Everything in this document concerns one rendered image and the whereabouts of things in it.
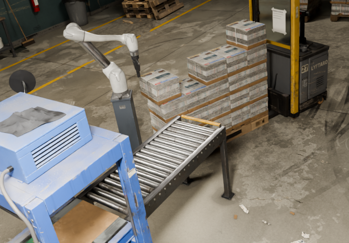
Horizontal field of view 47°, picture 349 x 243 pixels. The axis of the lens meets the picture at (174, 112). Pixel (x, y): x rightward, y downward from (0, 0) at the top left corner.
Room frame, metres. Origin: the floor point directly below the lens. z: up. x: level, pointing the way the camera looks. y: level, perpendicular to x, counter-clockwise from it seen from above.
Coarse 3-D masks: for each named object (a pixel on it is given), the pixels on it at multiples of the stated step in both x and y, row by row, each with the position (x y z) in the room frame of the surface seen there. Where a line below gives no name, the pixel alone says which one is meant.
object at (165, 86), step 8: (152, 80) 3.80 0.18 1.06; (160, 80) 3.76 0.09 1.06; (168, 80) 3.73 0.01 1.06; (176, 80) 3.77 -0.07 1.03; (152, 88) 3.73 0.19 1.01; (160, 88) 3.68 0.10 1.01; (168, 88) 3.73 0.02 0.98; (176, 88) 3.78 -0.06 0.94; (152, 96) 3.74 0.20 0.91; (160, 96) 3.69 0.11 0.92; (168, 96) 3.72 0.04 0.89
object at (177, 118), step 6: (174, 120) 3.36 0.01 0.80; (180, 120) 3.41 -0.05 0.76; (168, 126) 3.27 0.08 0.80; (156, 132) 3.19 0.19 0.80; (162, 132) 3.19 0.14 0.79; (150, 138) 3.10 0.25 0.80; (144, 144) 3.01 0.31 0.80; (138, 150) 2.94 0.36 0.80; (114, 168) 2.72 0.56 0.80; (108, 174) 2.65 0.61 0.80; (96, 180) 2.60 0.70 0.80; (102, 180) 2.59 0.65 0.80; (90, 186) 2.53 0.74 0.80; (96, 186) 2.53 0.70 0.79; (84, 192) 2.47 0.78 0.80; (78, 198) 2.41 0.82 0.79; (84, 198) 2.43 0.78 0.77
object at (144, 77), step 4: (148, 72) 4.04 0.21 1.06; (152, 72) 4.02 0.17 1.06; (156, 72) 4.00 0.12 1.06; (160, 72) 3.99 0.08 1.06; (164, 72) 3.97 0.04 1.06; (144, 76) 3.93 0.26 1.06; (148, 76) 3.92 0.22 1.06; (152, 76) 3.91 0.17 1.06; (140, 80) 3.96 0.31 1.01; (144, 80) 3.87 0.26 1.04; (140, 84) 3.97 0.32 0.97; (144, 84) 3.88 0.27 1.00; (140, 88) 3.98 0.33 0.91; (144, 88) 3.88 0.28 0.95; (144, 92) 3.90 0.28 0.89
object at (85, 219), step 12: (84, 204) 2.33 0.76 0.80; (72, 216) 2.21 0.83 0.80; (84, 216) 2.20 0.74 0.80; (96, 216) 2.18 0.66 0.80; (108, 216) 2.16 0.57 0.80; (60, 228) 2.11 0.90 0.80; (72, 228) 2.09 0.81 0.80; (84, 228) 2.07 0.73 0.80; (96, 228) 2.05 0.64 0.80; (60, 240) 1.99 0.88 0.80; (72, 240) 1.98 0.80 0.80; (84, 240) 1.96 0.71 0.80
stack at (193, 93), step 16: (192, 80) 4.16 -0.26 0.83; (224, 80) 4.06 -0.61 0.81; (240, 80) 4.17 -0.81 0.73; (192, 96) 3.85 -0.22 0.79; (208, 96) 3.97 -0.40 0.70; (240, 96) 4.16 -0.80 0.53; (160, 112) 3.74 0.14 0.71; (176, 112) 3.74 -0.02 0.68; (192, 112) 3.84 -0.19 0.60; (208, 112) 3.93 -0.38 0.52; (224, 112) 4.04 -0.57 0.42; (240, 112) 4.15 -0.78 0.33; (240, 128) 4.14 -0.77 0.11
